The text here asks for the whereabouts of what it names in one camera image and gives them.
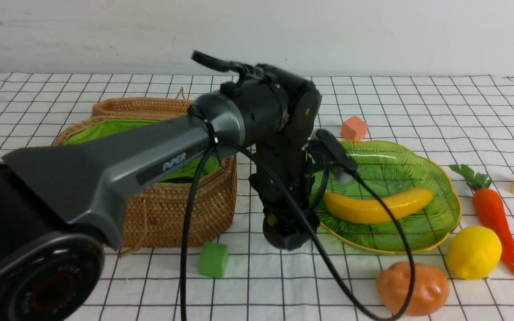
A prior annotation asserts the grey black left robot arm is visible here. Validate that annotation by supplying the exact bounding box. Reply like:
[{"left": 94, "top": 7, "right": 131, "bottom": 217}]
[{"left": 0, "top": 51, "right": 322, "bottom": 321}]

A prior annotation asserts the yellow plastic banana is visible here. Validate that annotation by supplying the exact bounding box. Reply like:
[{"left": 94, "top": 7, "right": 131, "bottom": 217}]
[{"left": 323, "top": 188, "right": 434, "bottom": 224}]

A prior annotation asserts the orange plastic carrot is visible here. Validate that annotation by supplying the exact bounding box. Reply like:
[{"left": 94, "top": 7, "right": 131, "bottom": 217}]
[{"left": 448, "top": 164, "right": 514, "bottom": 274}]

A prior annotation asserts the green foam cube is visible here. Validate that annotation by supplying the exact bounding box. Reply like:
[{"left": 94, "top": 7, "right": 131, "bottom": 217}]
[{"left": 198, "top": 242, "right": 229, "bottom": 279}]

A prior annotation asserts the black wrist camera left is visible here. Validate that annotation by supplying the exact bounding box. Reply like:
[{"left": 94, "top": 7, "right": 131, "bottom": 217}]
[{"left": 314, "top": 129, "right": 358, "bottom": 185}]

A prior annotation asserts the woven rattan basket lid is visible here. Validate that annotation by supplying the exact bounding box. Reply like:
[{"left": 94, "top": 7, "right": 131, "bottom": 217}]
[{"left": 92, "top": 88, "right": 193, "bottom": 121}]

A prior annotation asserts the green glass leaf plate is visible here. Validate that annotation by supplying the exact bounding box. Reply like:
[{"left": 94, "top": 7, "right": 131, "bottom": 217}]
[{"left": 316, "top": 140, "right": 462, "bottom": 255}]

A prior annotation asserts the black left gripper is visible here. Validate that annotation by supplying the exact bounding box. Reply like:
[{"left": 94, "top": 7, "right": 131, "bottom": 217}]
[{"left": 249, "top": 138, "right": 319, "bottom": 251}]

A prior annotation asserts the orange-brown plastic potato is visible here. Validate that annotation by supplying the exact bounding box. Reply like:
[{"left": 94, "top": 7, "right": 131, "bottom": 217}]
[{"left": 376, "top": 262, "right": 450, "bottom": 317}]

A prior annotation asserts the white checkered tablecloth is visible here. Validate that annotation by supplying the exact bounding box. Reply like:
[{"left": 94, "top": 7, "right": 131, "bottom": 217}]
[{"left": 0, "top": 73, "right": 514, "bottom": 321}]

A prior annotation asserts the dark purple mangosteen toy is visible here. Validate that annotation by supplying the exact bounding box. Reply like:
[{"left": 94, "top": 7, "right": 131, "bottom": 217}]
[{"left": 262, "top": 213, "right": 294, "bottom": 250}]

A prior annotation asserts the black camera cable left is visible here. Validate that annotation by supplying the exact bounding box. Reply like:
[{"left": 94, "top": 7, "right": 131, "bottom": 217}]
[{"left": 180, "top": 142, "right": 416, "bottom": 321}]

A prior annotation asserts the yellow plastic lemon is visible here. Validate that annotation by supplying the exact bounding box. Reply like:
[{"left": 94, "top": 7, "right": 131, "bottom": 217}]
[{"left": 445, "top": 225, "right": 502, "bottom": 280}]

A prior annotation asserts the woven rattan basket green lining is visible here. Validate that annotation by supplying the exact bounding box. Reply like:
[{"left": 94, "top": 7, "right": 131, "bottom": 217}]
[{"left": 54, "top": 115, "right": 237, "bottom": 256}]

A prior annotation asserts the orange foam cube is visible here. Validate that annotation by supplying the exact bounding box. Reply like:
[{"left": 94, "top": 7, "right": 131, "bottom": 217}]
[{"left": 340, "top": 116, "right": 369, "bottom": 141}]

